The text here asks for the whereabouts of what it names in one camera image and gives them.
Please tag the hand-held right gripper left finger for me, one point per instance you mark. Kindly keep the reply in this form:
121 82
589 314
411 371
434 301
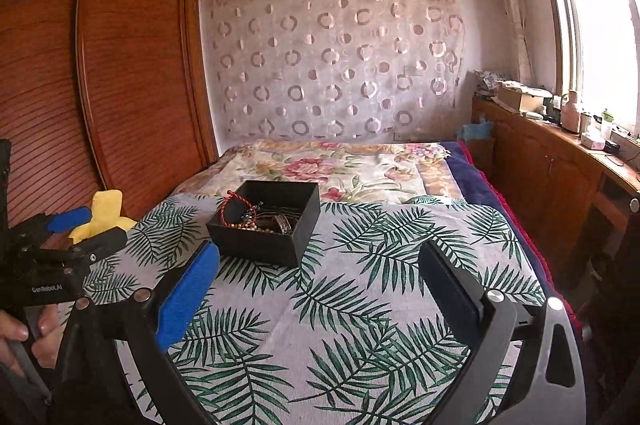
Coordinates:
187 295

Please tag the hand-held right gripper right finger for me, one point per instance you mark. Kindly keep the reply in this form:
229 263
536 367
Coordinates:
445 285

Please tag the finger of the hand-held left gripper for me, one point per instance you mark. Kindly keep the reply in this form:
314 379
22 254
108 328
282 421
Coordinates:
102 241
72 219

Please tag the black jewelry box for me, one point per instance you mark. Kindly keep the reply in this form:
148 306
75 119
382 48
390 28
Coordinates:
260 247

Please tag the person's left hand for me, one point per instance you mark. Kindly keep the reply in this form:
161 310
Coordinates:
50 335

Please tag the yellow plush toy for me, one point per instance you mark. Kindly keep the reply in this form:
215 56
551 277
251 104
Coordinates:
107 205

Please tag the leaf-print bedsheet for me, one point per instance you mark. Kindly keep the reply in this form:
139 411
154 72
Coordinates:
350 295

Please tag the dark blue blanket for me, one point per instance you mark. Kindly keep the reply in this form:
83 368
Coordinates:
480 175

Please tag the silver bangle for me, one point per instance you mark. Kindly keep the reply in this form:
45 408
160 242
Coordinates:
285 222

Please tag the wooden wardrobe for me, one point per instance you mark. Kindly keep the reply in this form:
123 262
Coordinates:
125 80

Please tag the floral quilt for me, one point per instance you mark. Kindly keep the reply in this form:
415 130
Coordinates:
350 170

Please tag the wooden side cabinet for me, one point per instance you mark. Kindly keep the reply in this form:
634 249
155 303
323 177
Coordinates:
540 165

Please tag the light blue bag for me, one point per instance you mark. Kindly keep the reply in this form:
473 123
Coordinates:
475 131

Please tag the cardboard box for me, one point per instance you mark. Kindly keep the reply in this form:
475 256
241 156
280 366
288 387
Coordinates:
522 100

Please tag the white tissue container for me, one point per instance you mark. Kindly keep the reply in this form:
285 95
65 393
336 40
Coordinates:
594 141

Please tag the pile of papers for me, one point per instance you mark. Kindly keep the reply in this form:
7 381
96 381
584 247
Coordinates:
492 82

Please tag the pink jug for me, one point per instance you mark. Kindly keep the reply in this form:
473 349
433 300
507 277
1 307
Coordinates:
570 115

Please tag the white cup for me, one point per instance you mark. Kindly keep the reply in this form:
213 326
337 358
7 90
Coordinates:
586 122

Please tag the black small device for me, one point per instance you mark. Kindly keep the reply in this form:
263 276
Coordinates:
612 147

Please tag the green-capped bottle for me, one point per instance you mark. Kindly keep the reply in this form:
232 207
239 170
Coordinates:
607 125

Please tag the sheer window drape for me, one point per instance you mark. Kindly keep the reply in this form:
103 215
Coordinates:
510 5

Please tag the window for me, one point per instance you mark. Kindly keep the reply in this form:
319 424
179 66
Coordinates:
600 30

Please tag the circle-pattern sheer wall curtain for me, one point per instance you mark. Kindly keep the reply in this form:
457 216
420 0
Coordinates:
325 55

